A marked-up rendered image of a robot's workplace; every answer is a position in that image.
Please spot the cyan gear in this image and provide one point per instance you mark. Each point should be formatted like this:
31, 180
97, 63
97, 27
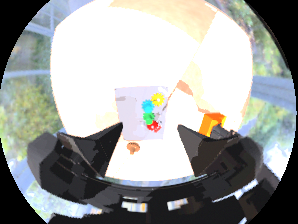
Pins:
148, 106

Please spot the red gear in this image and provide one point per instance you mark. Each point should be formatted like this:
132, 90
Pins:
155, 126

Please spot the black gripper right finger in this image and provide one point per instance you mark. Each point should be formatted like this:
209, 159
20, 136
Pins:
201, 150

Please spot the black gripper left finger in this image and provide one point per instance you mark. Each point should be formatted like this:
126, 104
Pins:
96, 149

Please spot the tan toothed gear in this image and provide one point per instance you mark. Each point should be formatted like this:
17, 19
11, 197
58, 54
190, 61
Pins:
133, 147

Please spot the green gear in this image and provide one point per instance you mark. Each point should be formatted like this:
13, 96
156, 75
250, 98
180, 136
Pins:
149, 117

